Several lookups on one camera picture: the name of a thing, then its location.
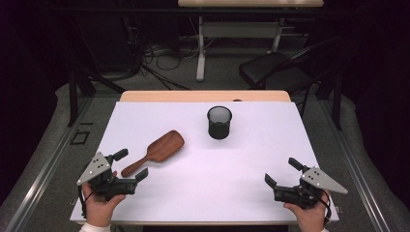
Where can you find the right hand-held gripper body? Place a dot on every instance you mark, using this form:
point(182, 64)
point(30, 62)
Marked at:
point(317, 180)

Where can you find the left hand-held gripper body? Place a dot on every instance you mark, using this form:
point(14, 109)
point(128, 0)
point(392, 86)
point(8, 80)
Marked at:
point(96, 167)

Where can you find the black mesh cup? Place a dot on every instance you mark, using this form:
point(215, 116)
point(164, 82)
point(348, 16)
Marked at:
point(219, 127)

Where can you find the person's right hand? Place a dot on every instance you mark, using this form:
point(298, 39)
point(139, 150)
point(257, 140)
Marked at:
point(311, 219)

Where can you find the person's left hand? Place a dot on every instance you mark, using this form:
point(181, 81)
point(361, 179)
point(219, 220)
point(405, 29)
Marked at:
point(98, 209)

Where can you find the white table mat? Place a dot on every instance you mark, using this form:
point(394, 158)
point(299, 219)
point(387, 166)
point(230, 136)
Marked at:
point(219, 174)

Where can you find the black folding chair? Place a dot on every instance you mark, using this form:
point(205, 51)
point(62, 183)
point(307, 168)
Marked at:
point(274, 69)

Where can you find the white-legged desk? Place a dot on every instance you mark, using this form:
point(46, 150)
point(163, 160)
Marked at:
point(245, 29)

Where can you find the aluminium floor rail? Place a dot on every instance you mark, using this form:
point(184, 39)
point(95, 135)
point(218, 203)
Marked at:
point(357, 174)
point(48, 164)

